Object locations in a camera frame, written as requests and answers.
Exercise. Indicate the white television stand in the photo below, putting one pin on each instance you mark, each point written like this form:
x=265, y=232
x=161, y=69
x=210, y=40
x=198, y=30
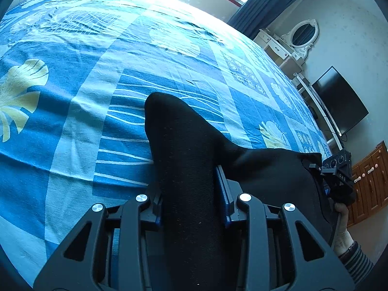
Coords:
x=318, y=103

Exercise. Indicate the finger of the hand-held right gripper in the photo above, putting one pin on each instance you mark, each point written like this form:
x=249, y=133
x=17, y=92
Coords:
x=316, y=166

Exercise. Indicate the black pants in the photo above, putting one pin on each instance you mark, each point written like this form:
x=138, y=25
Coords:
x=188, y=157

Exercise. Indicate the oval mirror white frame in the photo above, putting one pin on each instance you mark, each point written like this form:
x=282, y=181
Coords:
x=303, y=33

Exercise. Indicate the wooden panelled cabinet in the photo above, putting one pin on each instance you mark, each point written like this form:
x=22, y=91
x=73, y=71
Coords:
x=369, y=182

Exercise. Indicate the person's right hand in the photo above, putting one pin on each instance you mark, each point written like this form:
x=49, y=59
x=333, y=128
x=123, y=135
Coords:
x=343, y=227

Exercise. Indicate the white dressing table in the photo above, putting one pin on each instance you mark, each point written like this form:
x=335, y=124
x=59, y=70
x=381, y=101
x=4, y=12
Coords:
x=275, y=48

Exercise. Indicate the blue printed bedsheet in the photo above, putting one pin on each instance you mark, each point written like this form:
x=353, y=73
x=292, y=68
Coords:
x=91, y=81

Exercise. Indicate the person's right forearm striped sleeve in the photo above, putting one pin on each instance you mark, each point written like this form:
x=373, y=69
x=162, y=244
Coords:
x=359, y=262

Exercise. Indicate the dark blue curtain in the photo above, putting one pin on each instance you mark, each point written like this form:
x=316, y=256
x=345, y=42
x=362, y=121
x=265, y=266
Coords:
x=266, y=9

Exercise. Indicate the flat screen television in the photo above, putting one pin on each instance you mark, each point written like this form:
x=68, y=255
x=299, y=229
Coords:
x=339, y=100

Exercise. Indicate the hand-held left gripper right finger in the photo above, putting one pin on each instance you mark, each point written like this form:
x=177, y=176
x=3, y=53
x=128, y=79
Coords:
x=223, y=188

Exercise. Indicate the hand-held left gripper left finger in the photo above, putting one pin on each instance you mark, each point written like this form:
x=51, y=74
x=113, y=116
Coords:
x=158, y=215

